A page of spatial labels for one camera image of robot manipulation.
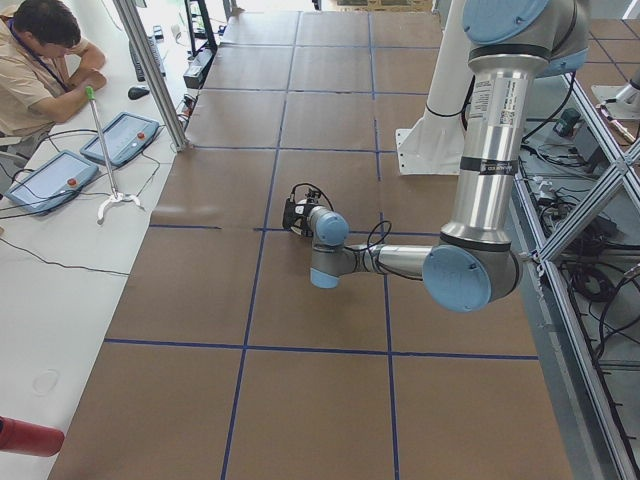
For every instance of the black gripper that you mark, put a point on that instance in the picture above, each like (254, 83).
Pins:
(299, 226)

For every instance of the white smiley face mug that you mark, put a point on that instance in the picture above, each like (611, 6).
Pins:
(303, 207)

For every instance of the blue teach pendant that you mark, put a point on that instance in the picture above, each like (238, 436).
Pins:
(56, 182)
(127, 135)

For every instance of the far blue teach pendant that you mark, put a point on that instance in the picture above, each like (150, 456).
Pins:
(127, 135)

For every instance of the grey aluminium frame post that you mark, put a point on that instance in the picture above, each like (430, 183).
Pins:
(136, 33)

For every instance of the near blue teach pendant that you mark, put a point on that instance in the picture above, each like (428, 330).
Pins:
(56, 182)

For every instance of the green tipped metal stand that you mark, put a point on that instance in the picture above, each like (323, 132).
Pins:
(116, 196)

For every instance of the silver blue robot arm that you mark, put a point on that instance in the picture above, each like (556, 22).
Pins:
(472, 128)

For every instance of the red bottle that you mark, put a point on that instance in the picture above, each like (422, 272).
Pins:
(30, 439)

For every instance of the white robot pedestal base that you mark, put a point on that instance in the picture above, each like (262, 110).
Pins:
(434, 145)

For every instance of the black computer mouse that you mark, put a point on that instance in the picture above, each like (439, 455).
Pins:
(137, 92)

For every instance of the seated person in beige shirt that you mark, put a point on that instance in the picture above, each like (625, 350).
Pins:
(46, 67)

